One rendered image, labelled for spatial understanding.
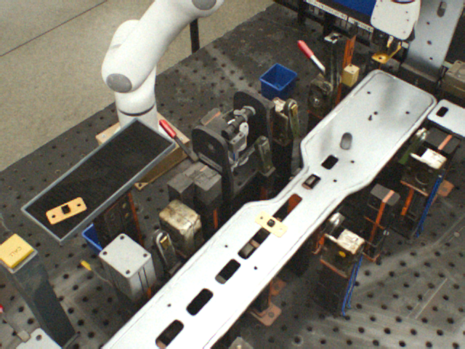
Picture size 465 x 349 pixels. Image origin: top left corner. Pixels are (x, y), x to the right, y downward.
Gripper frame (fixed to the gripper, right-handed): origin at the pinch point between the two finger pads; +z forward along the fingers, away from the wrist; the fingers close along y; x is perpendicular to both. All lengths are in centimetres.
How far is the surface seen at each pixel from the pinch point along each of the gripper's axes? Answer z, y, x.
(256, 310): 56, 4, -56
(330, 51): 9.5, -14.9, -1.7
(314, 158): 27.5, -3.7, -22.0
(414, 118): 27.4, 10.0, 8.1
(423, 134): 15.8, 17.6, -6.3
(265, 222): 27, -1, -47
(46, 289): 29, -30, -94
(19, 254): 12, -31, -95
